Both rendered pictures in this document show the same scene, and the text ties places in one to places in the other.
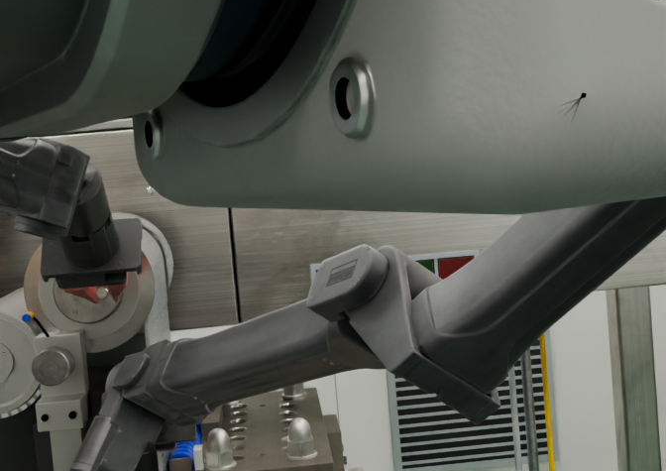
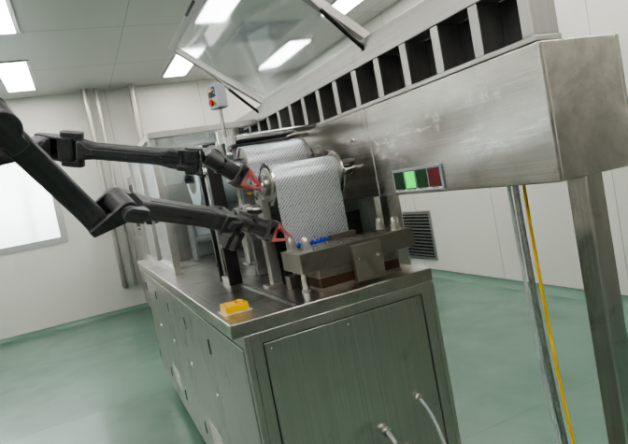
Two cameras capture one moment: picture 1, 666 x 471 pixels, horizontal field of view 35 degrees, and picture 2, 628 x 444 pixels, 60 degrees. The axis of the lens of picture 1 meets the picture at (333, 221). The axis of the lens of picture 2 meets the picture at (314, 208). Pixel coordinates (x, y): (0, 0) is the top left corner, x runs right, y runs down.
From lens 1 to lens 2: 166 cm
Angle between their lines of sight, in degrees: 70
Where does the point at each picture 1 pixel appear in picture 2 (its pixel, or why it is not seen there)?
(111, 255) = (233, 177)
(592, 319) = not seen: outside the picture
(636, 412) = (586, 267)
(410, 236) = (419, 156)
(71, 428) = not seen: hidden behind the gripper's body
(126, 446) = (224, 236)
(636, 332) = (580, 214)
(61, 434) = not seen: hidden behind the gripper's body
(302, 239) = (390, 159)
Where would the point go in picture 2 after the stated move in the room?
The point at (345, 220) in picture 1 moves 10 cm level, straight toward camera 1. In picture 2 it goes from (399, 150) to (370, 155)
